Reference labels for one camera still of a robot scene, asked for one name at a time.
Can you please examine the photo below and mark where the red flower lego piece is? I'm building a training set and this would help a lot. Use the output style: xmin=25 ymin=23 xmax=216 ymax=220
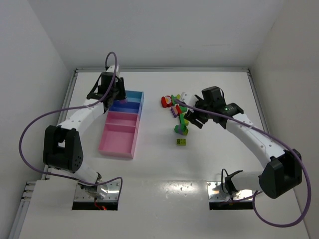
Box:
xmin=161 ymin=95 xmax=173 ymax=108

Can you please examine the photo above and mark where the yellow-green small lego brick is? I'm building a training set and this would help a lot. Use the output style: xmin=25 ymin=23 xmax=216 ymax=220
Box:
xmin=176 ymin=138 xmax=186 ymax=146

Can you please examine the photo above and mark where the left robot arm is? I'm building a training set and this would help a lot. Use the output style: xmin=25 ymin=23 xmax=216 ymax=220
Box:
xmin=43 ymin=65 xmax=126 ymax=200

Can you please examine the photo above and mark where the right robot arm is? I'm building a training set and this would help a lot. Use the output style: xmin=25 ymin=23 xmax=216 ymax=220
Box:
xmin=180 ymin=86 xmax=302 ymax=199

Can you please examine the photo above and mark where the lime green long lego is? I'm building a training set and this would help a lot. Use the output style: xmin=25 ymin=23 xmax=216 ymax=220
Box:
xmin=179 ymin=112 xmax=189 ymax=126

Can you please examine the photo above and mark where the red purple lego stack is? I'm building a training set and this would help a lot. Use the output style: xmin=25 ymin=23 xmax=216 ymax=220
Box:
xmin=170 ymin=105 xmax=182 ymax=118

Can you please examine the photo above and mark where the light blue bin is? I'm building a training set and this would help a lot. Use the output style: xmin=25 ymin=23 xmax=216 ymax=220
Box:
xmin=126 ymin=90 xmax=144 ymax=104

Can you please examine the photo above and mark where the dark blue bin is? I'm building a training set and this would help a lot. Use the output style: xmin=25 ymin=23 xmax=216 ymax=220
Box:
xmin=109 ymin=101 xmax=143 ymax=115

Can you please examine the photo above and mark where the green lego brick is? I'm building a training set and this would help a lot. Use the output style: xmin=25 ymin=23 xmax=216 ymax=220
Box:
xmin=171 ymin=94 xmax=180 ymax=104

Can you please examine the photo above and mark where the small pink bin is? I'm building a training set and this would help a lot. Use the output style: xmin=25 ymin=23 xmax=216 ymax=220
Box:
xmin=105 ymin=111 xmax=140 ymax=128

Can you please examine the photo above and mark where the large pink bin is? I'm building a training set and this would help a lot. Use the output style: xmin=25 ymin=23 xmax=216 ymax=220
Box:
xmin=98 ymin=123 xmax=138 ymax=159

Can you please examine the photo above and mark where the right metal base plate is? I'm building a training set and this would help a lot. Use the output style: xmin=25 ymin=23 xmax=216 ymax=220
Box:
xmin=206 ymin=181 xmax=253 ymax=203

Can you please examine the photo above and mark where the metal base plate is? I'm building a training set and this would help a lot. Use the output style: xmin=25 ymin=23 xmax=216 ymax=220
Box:
xmin=74 ymin=181 xmax=121 ymax=203
xmin=206 ymin=181 xmax=253 ymax=203

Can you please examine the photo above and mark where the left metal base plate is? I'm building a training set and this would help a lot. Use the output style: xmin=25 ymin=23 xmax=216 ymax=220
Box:
xmin=74 ymin=181 xmax=121 ymax=203

